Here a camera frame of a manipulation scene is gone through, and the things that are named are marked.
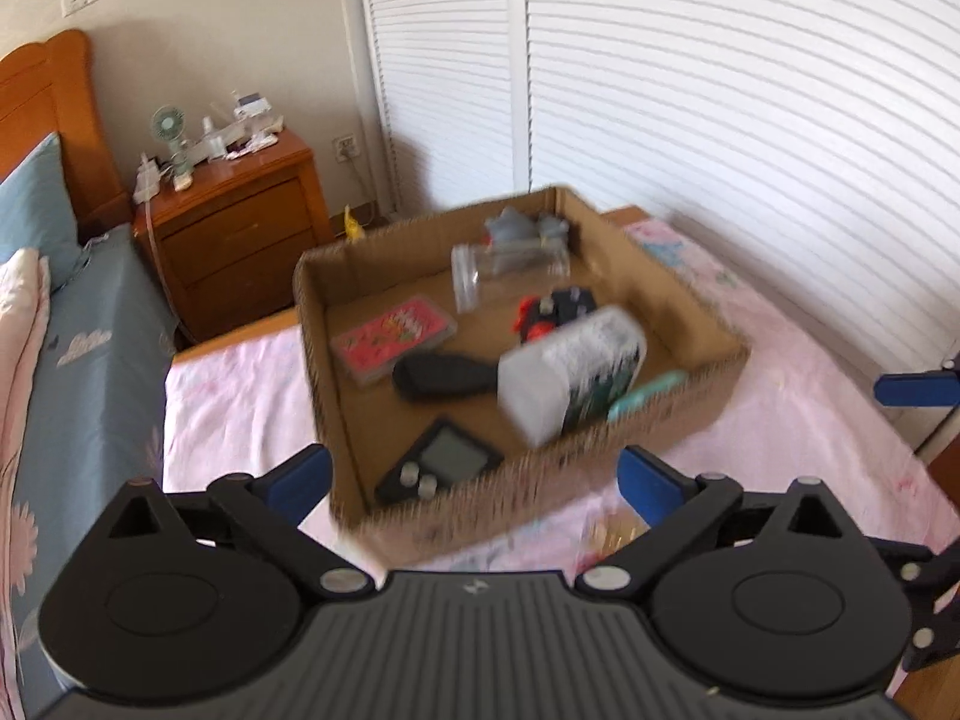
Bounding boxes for wall power outlet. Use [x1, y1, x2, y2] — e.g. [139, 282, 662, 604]
[334, 135, 361, 163]

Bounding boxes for brown cardboard box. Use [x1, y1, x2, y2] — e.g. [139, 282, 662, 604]
[293, 185, 750, 569]

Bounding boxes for white gadget on stand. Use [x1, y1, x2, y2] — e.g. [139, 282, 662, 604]
[228, 93, 285, 160]

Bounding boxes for black toy cube red wheels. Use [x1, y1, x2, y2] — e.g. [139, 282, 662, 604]
[512, 286, 597, 343]

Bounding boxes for white louvered closet doors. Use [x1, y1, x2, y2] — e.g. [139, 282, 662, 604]
[363, 0, 958, 380]

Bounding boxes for red card case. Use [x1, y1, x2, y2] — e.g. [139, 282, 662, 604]
[331, 296, 457, 385]

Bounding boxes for pink folded quilt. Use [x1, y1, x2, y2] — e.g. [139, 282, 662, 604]
[2, 249, 50, 718]

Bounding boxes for floral pink bedsheet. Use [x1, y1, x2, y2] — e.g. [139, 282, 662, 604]
[163, 210, 958, 574]

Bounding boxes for wooden nightstand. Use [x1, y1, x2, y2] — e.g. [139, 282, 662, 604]
[133, 130, 334, 341]

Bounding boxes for clear jar gold capsules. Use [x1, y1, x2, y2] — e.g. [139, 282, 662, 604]
[578, 507, 649, 566]

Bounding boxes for black digital kitchen timer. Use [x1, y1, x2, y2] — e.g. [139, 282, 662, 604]
[374, 416, 503, 505]

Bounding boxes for blue grey bed sheet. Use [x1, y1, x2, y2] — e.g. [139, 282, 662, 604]
[2, 226, 176, 718]

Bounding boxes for small green desk fan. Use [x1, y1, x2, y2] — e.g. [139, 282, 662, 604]
[149, 106, 192, 192]

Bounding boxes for grey plush toy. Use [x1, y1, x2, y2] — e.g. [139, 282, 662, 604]
[483, 206, 569, 245]

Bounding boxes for black oval glossy case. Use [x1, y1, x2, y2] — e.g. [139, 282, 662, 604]
[391, 351, 498, 401]

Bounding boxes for white frosted plastic bottle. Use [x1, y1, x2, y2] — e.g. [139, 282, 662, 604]
[496, 305, 647, 449]

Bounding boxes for clear plastic jar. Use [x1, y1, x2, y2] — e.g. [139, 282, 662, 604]
[451, 241, 571, 314]

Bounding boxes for blue pillow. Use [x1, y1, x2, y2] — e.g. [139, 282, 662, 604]
[0, 132, 83, 291]

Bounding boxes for white power strip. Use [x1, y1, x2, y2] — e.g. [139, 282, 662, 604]
[132, 153, 161, 205]

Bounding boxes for wooden bed headboard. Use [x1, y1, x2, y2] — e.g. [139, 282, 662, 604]
[0, 29, 133, 242]

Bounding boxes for clear spray bottle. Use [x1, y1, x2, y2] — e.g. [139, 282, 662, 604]
[202, 115, 226, 161]

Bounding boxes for mint green round object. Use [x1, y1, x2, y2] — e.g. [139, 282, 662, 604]
[607, 369, 688, 422]

